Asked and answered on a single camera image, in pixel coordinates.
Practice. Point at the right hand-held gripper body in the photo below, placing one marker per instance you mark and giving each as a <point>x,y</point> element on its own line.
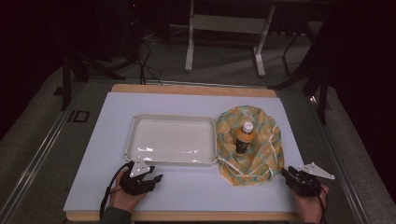
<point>306,183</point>

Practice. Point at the aluminium floor rail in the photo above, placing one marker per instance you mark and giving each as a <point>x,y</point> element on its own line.
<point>345,168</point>
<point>37,152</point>

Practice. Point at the white plastic tray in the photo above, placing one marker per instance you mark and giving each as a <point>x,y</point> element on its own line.
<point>174,140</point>

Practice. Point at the white table cover sheet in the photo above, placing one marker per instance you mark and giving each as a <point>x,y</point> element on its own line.
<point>186,189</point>

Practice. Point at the person's right hand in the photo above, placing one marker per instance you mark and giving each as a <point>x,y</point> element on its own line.
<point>309,207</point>

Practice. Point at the orange patterned cloth bag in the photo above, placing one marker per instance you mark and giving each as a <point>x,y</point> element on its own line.
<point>260,161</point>

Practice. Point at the black tube chair frame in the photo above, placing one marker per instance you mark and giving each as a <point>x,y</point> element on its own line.
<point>292,53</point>

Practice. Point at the black metal stand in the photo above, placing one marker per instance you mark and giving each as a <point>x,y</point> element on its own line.
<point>73,77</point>
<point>317,84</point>

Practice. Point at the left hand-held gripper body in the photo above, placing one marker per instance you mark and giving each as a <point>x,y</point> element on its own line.
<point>138,169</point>

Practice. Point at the person's left hand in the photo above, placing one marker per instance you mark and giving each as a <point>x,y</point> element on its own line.
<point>124,199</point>

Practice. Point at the orange drink bottle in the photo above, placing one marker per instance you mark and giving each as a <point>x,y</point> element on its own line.
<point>245,137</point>

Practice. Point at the white metal table frame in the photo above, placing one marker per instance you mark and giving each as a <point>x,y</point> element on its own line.
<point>229,23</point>

